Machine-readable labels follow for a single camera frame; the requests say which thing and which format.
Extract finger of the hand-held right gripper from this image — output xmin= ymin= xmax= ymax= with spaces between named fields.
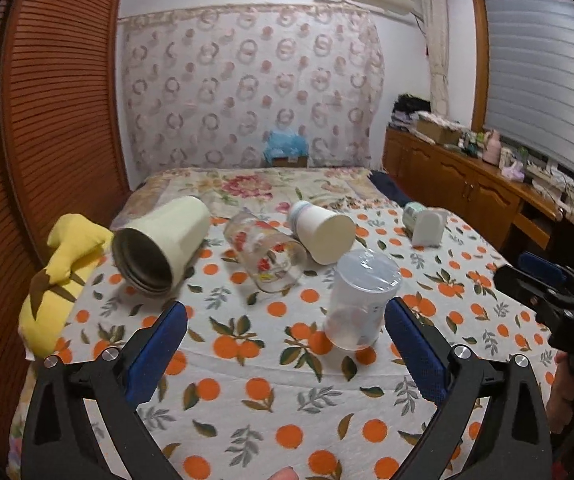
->
xmin=493 ymin=264 xmax=556 ymax=313
xmin=518 ymin=252 xmax=570 ymax=286

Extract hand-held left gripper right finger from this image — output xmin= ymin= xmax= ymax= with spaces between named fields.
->
xmin=385 ymin=297 xmax=552 ymax=480

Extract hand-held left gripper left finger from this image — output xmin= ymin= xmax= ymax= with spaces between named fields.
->
xmin=21 ymin=301 xmax=189 ymax=480

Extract clear plastic cup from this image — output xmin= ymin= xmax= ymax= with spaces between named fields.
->
xmin=323 ymin=249 xmax=403 ymax=352

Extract cream steel cup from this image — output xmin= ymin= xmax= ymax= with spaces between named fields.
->
xmin=112 ymin=195 xmax=212 ymax=295

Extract floral printed glass cup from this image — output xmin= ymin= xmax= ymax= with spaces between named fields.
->
xmin=223 ymin=211 xmax=308 ymax=293

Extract white paper cup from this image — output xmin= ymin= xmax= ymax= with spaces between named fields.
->
xmin=288 ymin=200 xmax=357 ymax=266

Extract person's right hand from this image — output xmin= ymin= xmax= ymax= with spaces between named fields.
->
xmin=547 ymin=350 xmax=574 ymax=434

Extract white and green mug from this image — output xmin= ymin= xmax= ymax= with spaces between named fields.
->
xmin=402 ymin=202 xmax=449 ymax=248

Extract orange fruit printed bedsheet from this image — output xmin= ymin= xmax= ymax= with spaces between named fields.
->
xmin=10 ymin=199 xmax=560 ymax=480

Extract wooden cabinet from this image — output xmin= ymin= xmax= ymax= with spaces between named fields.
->
xmin=383 ymin=126 xmax=564 ymax=257

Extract yellow plush toy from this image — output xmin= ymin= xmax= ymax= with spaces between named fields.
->
xmin=19 ymin=213 xmax=114 ymax=353

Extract pink bottle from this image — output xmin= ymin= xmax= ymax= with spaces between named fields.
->
xmin=482 ymin=129 xmax=502 ymax=165

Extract green figurines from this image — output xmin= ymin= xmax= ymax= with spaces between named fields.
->
xmin=459 ymin=130 xmax=484 ymax=159

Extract dark blue cloth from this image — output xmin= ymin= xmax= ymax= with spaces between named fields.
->
xmin=368 ymin=170 xmax=410 ymax=207

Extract open cardboard box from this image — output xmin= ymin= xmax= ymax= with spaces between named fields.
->
xmin=416 ymin=118 xmax=462 ymax=146

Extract grey window blind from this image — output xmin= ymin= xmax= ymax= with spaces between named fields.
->
xmin=482 ymin=0 xmax=574 ymax=196

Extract floral blanket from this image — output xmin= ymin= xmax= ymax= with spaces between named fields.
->
xmin=110 ymin=166 xmax=398 ymax=228

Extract stack of dark clothes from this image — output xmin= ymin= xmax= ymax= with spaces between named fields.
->
xmin=391 ymin=93 xmax=434 ymax=132

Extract white lace curtain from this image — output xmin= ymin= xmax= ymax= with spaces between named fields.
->
xmin=416 ymin=0 xmax=451 ymax=117

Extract blue plastic bag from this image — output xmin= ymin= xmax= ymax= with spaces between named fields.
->
xmin=262 ymin=129 xmax=311 ymax=162

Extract wooden louvered door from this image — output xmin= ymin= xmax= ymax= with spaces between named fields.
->
xmin=0 ymin=0 xmax=130 ymax=461

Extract ring patterned lace cloth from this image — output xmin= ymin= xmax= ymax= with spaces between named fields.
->
xmin=117 ymin=2 xmax=386 ymax=173

